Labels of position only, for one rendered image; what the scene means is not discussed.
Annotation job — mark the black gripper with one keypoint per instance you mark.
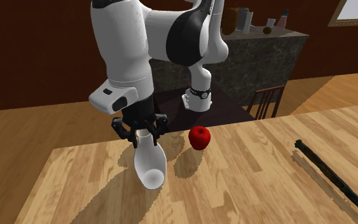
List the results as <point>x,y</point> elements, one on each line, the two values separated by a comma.
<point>139,113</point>

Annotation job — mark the white vase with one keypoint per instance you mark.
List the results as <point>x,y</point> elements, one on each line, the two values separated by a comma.
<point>150,161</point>

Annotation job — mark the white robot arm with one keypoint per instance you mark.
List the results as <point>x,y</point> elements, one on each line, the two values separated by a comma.
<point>121,46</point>

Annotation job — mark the red apple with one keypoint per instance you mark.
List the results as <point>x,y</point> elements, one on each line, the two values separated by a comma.
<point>199,138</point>

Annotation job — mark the dark robot stand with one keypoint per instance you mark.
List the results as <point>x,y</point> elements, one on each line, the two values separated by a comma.
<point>225,111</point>

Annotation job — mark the brown wooden chair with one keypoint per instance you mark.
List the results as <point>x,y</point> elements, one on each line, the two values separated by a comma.
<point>265,102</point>

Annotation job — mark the dark marble counter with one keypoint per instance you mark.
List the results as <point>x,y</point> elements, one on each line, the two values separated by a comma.
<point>259,62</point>

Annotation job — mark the long black stick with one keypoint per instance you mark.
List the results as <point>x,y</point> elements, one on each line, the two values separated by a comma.
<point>330,175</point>

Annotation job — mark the window with pale frame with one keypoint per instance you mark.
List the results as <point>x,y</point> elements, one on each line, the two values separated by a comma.
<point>355,12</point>

